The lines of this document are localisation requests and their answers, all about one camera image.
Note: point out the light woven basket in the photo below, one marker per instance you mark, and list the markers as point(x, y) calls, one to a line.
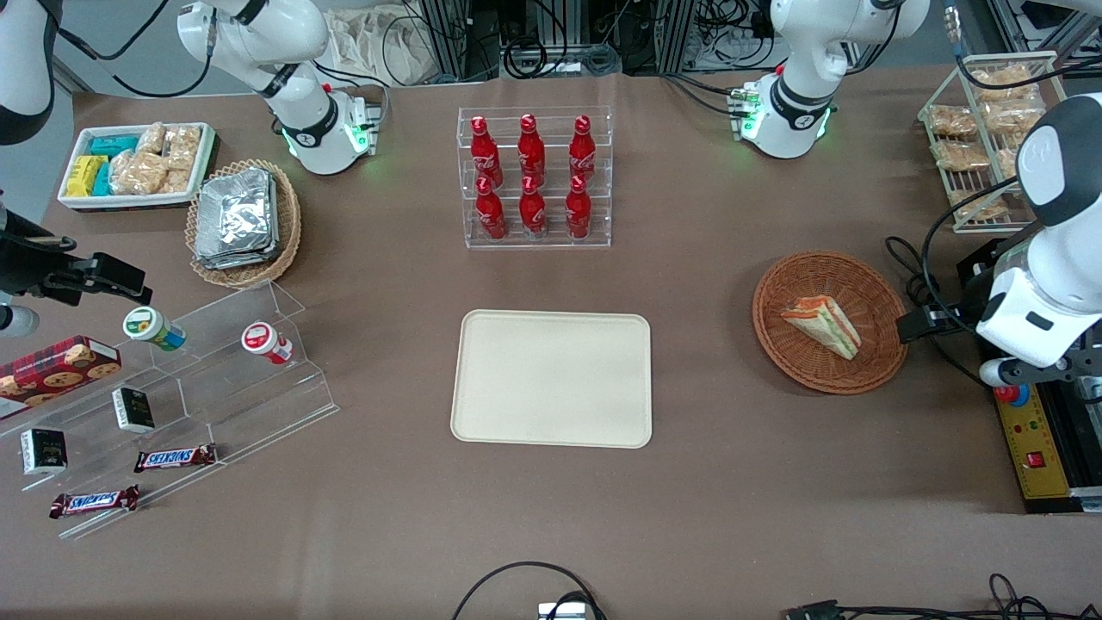
point(288, 228)

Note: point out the teal snack packet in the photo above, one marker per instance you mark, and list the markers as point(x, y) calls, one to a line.
point(114, 145)
point(102, 181)

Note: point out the white rectangular bin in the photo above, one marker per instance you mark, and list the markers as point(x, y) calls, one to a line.
point(129, 202)

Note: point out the brown snickers bar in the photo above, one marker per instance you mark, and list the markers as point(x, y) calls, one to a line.
point(93, 501)
point(175, 458)

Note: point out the clear acrylic bottle rack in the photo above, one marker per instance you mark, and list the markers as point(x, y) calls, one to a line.
point(551, 245)

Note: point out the beige plastic tray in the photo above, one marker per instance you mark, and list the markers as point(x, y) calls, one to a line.
point(551, 379)

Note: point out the red cola bottle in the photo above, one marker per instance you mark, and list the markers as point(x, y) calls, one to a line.
point(582, 151)
point(491, 213)
point(532, 211)
point(484, 153)
point(578, 211)
point(530, 148)

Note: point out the brown wicker basket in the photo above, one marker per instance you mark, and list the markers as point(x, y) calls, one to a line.
point(801, 280)

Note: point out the red cookie box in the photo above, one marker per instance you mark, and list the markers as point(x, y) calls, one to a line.
point(52, 370)

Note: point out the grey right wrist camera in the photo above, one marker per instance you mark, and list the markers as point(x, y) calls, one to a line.
point(15, 320)

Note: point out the yellow snack packet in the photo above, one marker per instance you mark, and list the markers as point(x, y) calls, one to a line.
point(84, 175)

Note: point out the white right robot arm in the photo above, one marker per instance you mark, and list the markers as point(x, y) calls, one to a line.
point(297, 116)

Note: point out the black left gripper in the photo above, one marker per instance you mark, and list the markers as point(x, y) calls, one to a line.
point(970, 297)

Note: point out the bagged brown pastry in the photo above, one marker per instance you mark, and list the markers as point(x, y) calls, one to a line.
point(1014, 116)
point(980, 207)
point(961, 156)
point(1007, 162)
point(1003, 79)
point(952, 120)

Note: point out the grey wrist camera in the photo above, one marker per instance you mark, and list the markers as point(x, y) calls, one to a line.
point(1003, 372)
point(15, 320)

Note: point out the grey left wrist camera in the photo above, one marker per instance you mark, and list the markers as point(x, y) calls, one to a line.
point(1003, 372)

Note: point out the clear rice snack bag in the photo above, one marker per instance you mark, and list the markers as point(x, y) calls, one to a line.
point(151, 138)
point(138, 174)
point(184, 146)
point(177, 181)

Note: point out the crumpled clear plastic bag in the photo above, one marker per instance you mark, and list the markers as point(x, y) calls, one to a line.
point(379, 43)

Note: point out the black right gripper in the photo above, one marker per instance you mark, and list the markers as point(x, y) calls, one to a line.
point(27, 265)

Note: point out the red lid yogurt cup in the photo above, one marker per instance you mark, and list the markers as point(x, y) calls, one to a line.
point(265, 341)

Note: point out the small black box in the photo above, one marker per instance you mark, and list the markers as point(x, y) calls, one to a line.
point(133, 410)
point(43, 451)

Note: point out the clear acrylic step display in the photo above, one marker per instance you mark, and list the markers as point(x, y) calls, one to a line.
point(241, 405)

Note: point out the silver foil pouch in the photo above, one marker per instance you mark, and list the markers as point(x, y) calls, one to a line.
point(234, 211)
point(237, 261)

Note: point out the small grey device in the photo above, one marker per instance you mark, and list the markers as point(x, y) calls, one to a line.
point(564, 612)

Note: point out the black aluminium rail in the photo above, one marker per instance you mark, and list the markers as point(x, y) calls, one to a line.
point(1080, 448)

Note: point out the triangle sandwich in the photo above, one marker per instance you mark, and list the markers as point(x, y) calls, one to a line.
point(825, 325)

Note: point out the green lid yogurt cup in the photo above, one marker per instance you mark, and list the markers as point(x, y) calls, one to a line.
point(151, 327)

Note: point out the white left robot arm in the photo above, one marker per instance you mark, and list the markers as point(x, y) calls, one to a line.
point(1052, 258)

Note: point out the yellow emergency stop box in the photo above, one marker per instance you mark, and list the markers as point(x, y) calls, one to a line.
point(1033, 439)

